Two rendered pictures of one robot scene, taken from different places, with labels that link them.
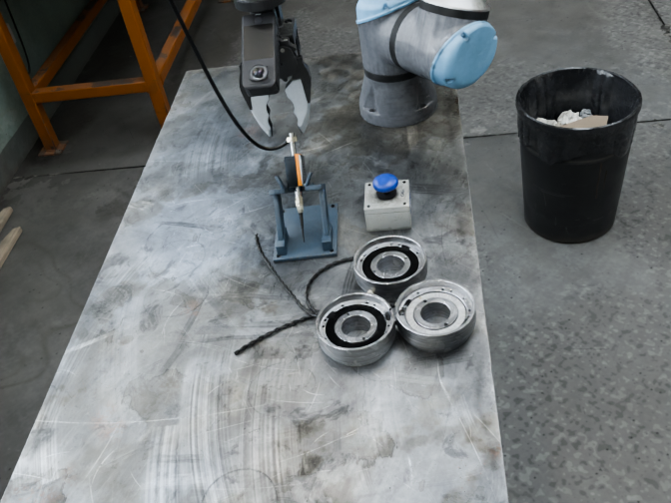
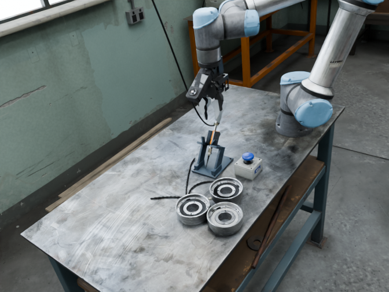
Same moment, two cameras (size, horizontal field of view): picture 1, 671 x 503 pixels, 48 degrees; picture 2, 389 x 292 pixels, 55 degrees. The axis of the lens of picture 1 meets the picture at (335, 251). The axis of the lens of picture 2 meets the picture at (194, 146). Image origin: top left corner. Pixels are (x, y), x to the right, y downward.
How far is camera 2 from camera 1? 47 cm
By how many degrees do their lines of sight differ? 25
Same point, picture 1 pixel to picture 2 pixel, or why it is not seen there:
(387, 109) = (283, 126)
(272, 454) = (131, 239)
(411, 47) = (292, 101)
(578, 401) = not seen: outside the picture
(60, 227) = not seen: hidden behind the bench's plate
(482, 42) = (322, 109)
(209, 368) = (138, 200)
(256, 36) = (200, 77)
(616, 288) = not seen: outside the picture
